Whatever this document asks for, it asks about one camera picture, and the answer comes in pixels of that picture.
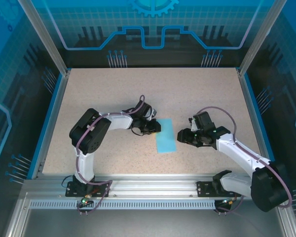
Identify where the aluminium frame post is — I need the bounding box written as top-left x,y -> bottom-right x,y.
16,0 -> 71,77
238,0 -> 288,77

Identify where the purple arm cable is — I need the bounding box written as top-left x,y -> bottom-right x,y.
198,106 -> 294,215
74,95 -> 147,215

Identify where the grey metal shelf panel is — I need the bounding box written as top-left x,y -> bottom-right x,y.
4,192 -> 296,237

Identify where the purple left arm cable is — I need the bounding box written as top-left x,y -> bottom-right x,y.
74,95 -> 147,215

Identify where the slotted grey cable duct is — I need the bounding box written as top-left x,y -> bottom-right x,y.
29,199 -> 222,210

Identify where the light blue paper sheet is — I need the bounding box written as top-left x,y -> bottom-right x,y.
154,118 -> 177,154

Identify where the aluminium mounting rail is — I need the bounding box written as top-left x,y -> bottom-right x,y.
22,173 -> 286,199

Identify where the aluminium side rail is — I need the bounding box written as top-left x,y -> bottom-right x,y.
31,71 -> 71,180
238,71 -> 274,180

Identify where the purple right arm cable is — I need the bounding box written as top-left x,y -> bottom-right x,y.
198,106 -> 294,215

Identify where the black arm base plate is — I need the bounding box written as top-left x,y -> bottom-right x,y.
196,181 -> 243,198
65,181 -> 111,198

